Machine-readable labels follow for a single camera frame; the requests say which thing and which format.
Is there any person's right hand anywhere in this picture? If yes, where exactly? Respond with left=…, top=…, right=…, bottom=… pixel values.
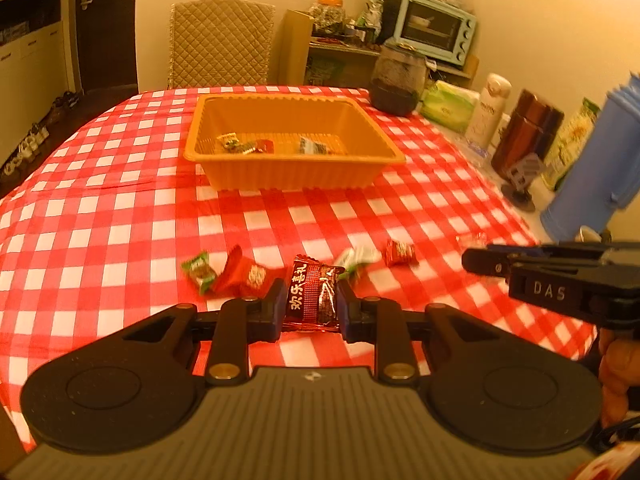
left=597, top=329, right=633, bottom=427

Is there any red white checked tablecloth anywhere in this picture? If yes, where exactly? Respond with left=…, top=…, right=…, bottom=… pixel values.
left=0, top=85, right=598, bottom=451

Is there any blue thermos jug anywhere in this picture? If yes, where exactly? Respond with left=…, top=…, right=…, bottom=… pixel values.
left=540, top=71, right=640, bottom=243

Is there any dark door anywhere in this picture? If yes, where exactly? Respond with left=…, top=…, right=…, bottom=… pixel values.
left=75, top=0, right=140, bottom=93

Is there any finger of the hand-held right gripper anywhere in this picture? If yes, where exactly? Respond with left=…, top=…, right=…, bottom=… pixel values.
left=486, top=241, right=613, bottom=261
left=461, top=247, right=541, bottom=278

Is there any small red candy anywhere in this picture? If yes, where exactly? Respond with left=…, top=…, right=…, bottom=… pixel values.
left=384, top=239, right=420, bottom=267

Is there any white patterned mug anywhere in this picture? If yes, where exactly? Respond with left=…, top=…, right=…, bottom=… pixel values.
left=577, top=226, right=613, bottom=244

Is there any dark red foil candy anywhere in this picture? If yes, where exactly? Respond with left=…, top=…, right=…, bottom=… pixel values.
left=281, top=255, right=346, bottom=335

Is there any quilted beige chair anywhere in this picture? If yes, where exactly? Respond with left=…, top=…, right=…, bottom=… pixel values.
left=167, top=0, right=277, bottom=90

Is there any plastic jar orange lid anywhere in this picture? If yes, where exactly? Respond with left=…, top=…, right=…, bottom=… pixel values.
left=307, top=0, right=347, bottom=36

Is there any grey phone stand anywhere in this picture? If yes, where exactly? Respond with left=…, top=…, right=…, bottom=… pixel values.
left=501, top=154, right=546, bottom=212

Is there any small green candy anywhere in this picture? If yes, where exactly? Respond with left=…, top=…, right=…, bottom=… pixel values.
left=181, top=251, right=218, bottom=295

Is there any red patterned cloth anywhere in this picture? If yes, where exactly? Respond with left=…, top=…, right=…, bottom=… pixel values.
left=575, top=444, right=640, bottom=480

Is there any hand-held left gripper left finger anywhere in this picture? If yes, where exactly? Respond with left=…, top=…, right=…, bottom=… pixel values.
left=120, top=278, right=292, bottom=387

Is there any large dark glass jar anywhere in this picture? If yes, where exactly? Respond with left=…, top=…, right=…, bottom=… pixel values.
left=369, top=42, right=428, bottom=115

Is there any orange plastic tray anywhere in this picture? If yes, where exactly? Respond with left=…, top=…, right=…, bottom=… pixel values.
left=184, top=92, right=407, bottom=191

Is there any blue white small pack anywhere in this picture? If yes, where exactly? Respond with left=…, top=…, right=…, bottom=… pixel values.
left=462, top=140, right=493, bottom=162

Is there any light blue toaster oven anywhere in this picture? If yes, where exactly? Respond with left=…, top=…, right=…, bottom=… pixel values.
left=392, top=0, right=477, bottom=66

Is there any row of shoes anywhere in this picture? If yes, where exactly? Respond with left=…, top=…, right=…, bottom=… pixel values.
left=0, top=90, right=81, bottom=176

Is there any white cabinet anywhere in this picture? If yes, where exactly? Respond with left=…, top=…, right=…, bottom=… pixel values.
left=0, top=0, right=76, bottom=161

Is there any green foil bag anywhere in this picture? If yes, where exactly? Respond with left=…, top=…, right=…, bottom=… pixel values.
left=357, top=0, right=385, bottom=28

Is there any red packet white label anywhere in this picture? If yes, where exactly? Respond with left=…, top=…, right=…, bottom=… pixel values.
left=212, top=244, right=281, bottom=301

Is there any long green snack wrapper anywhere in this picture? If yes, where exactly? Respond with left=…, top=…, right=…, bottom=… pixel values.
left=334, top=246, right=381, bottom=281

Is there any pale floral snack bag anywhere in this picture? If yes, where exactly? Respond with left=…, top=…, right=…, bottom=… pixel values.
left=542, top=97, right=601, bottom=191

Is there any green tissue pack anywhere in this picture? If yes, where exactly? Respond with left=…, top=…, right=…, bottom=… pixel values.
left=419, top=80, right=478, bottom=133

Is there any green printed box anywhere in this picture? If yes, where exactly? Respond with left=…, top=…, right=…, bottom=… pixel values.
left=305, top=55, right=346, bottom=86

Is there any wooden shelf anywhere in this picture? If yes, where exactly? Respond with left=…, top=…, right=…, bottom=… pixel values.
left=277, top=9, right=480, bottom=88

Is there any white bottle rabbit print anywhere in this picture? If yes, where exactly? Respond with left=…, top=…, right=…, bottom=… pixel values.
left=465, top=73, right=510, bottom=147

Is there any brown metal thermos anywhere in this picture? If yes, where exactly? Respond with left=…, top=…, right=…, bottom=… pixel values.
left=491, top=89, right=565, bottom=181

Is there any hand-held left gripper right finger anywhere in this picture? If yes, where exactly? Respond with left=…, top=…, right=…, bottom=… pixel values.
left=336, top=278, right=506, bottom=386

